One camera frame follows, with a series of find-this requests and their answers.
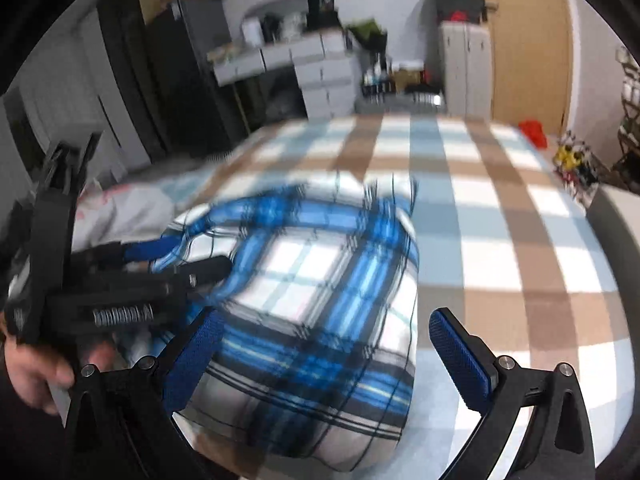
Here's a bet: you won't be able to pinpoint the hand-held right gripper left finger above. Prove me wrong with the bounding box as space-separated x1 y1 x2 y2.
65 306 226 480

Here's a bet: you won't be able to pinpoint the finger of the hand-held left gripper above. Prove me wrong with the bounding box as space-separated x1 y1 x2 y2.
74 236 178 270
46 255 234 330

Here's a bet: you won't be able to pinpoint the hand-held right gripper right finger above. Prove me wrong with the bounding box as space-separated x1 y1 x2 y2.
429 307 597 480

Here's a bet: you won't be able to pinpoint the blue white plaid shirt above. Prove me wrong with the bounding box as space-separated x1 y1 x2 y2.
150 172 421 461

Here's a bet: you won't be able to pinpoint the person's left hand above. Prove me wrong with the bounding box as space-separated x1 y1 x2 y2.
2 330 118 417

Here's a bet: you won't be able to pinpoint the grey hoodie with red print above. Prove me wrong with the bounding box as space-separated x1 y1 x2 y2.
72 172 216 261

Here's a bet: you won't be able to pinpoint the checked brown blue bed blanket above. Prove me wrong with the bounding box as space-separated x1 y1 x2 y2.
165 112 631 480

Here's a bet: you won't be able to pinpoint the black wardrobe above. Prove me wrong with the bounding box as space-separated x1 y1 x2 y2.
97 0 236 161

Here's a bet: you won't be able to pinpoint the yellow sneakers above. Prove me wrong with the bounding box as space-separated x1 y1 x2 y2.
556 144 583 168

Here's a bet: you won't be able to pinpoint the grey desk with drawers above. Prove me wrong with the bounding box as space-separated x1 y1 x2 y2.
212 30 358 121

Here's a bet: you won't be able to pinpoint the red bag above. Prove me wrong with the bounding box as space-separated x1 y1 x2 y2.
519 120 548 148

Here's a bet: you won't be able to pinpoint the arched mirror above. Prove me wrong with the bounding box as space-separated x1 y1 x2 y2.
245 0 311 41

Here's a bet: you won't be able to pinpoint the black coffee machine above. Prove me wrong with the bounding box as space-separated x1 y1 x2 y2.
306 0 341 31

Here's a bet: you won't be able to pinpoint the dark wrapped flower bouquet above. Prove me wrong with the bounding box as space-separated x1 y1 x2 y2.
345 19 388 61

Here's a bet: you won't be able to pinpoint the white upright suitcase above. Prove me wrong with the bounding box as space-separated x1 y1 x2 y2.
440 22 493 118

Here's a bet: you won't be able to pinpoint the wooden door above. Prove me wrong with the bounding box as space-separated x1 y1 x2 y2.
470 0 573 133

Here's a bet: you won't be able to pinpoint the shoe rack with shoes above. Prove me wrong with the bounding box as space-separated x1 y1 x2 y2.
617 47 640 111

